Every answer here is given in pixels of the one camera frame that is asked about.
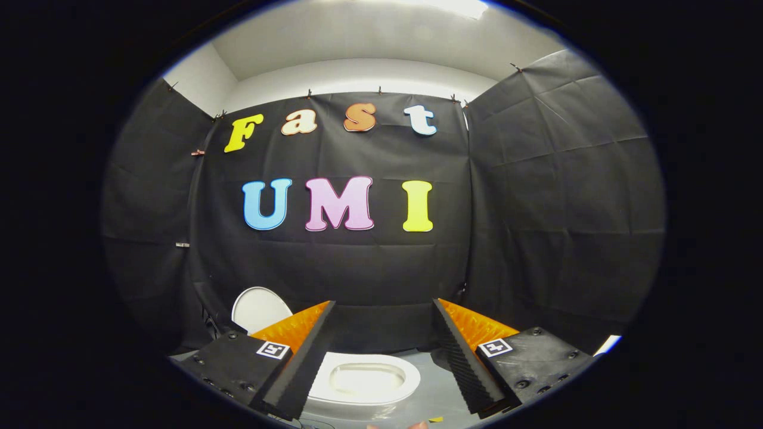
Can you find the white toilet lid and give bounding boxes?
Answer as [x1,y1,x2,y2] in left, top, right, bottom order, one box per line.
[231,287,293,335]

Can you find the black backdrop cloth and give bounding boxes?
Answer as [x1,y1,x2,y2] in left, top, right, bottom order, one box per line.
[101,49,666,358]

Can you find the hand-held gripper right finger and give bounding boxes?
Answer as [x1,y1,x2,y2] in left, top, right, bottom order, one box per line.
[432,298,598,419]

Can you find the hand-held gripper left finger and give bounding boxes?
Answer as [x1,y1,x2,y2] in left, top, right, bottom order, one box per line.
[178,301,336,421]

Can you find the white ceramic toilet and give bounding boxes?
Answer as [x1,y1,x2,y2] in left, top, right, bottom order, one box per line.
[301,362,418,422]

